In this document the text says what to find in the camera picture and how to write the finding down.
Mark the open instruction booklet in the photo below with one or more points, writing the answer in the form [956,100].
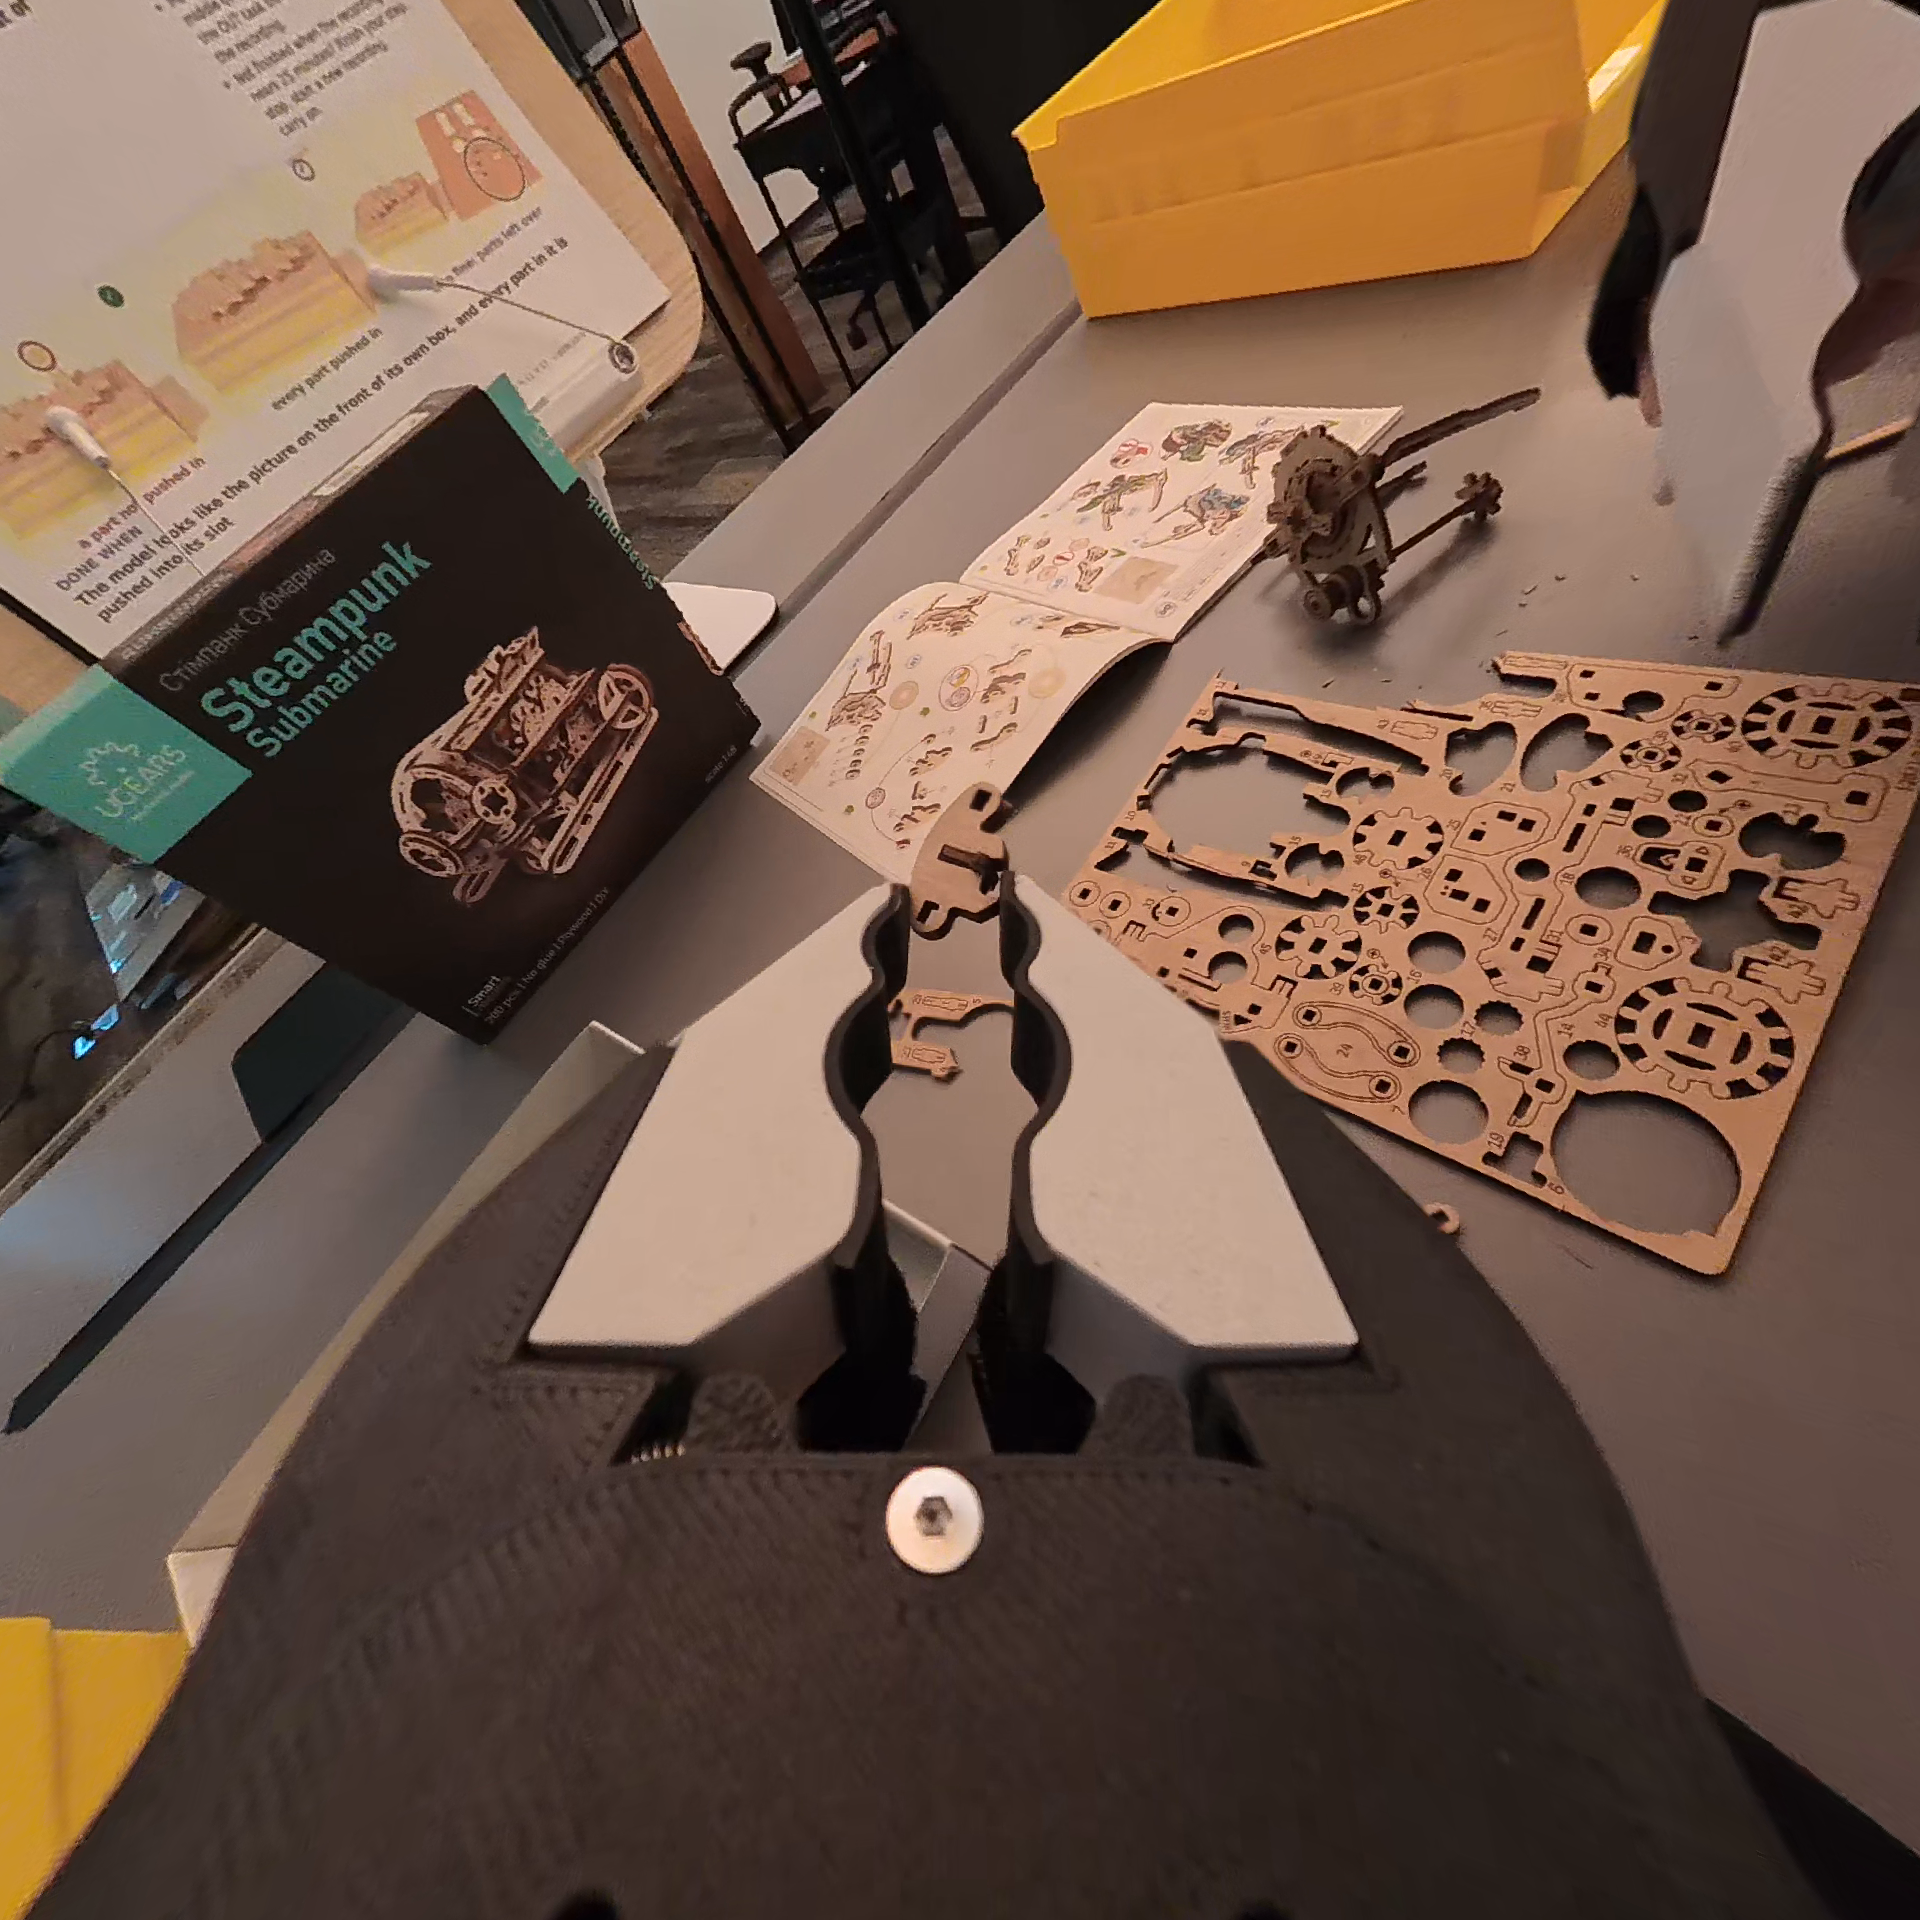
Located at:
[1079,586]

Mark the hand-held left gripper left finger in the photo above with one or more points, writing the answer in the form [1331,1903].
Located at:
[704,1171]

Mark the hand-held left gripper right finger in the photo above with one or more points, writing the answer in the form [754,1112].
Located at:
[1155,1171]

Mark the white stand base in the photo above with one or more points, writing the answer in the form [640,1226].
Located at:
[727,622]

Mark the partly assembled wooden model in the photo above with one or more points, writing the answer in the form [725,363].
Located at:
[1328,511]

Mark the small dark wooden model part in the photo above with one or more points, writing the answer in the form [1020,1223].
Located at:
[961,868]

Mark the plywood parts sheet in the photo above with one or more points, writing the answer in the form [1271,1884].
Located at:
[1499,931]

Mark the yellow plastic bin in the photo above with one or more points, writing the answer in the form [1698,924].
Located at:
[1633,52]
[1320,150]
[75,1770]

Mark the black model kit box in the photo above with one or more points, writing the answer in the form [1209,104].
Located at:
[376,751]

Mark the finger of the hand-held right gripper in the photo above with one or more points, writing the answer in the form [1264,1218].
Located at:
[1881,271]
[1740,330]

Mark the dark background chair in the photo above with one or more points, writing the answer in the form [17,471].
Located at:
[769,99]

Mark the instruction poster board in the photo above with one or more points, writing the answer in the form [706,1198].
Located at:
[225,150]

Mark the white box with gold rings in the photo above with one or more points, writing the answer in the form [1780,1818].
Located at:
[200,1598]

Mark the flat wooden frame part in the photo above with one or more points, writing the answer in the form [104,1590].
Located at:
[930,1042]

